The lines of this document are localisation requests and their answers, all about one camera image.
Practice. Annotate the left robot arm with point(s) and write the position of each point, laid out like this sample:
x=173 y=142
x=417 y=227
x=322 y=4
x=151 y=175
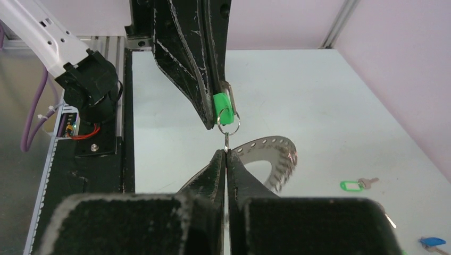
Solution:
x=88 y=79

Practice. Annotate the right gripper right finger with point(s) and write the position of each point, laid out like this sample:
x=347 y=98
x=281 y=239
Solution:
x=260 y=222

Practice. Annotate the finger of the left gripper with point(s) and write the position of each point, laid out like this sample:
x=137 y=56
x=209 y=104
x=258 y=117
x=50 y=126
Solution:
x=215 y=27
x=178 y=51

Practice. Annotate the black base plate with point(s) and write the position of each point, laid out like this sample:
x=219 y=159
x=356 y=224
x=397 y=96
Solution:
x=90 y=165

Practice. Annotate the perforated metal ring disc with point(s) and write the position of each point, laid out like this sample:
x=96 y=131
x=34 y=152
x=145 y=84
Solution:
x=275 y=158

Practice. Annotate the blue tag key far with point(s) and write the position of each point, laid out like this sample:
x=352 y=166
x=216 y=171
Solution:
x=432 y=244

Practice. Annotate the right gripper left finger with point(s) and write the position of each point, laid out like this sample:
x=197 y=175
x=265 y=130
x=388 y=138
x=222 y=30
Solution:
x=189 y=221

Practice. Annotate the green tag key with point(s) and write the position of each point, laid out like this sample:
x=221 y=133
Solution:
x=359 y=185
x=226 y=112

